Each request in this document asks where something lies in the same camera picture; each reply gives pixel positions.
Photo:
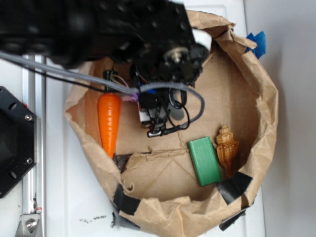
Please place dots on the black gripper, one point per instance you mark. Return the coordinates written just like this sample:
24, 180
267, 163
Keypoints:
164, 85

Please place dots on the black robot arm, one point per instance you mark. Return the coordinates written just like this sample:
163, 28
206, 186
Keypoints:
153, 36

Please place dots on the blue tape piece right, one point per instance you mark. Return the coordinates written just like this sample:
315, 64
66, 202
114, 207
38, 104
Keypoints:
260, 40

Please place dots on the orange plastic carrot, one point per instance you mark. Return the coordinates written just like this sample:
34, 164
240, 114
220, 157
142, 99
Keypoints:
108, 117

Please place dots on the green rectangular block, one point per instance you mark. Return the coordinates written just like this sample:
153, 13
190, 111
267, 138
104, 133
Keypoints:
204, 161

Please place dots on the brown striped seashell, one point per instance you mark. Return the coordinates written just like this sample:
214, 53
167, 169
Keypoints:
227, 149

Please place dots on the brown paper bag tray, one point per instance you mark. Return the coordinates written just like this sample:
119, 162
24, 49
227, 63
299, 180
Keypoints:
237, 91

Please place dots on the black tape bottom right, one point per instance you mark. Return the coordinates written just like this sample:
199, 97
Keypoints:
233, 188

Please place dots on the black tape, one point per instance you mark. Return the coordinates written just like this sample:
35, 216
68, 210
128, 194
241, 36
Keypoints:
233, 188
125, 203

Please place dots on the black tape bottom left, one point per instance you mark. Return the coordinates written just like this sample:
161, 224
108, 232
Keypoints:
125, 203

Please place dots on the aluminum extrusion rail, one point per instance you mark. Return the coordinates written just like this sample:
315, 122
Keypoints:
33, 193

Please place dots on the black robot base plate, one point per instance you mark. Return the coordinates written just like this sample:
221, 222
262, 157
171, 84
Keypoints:
17, 141

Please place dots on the metal corner bracket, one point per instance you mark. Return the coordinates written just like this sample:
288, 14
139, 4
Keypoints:
29, 226

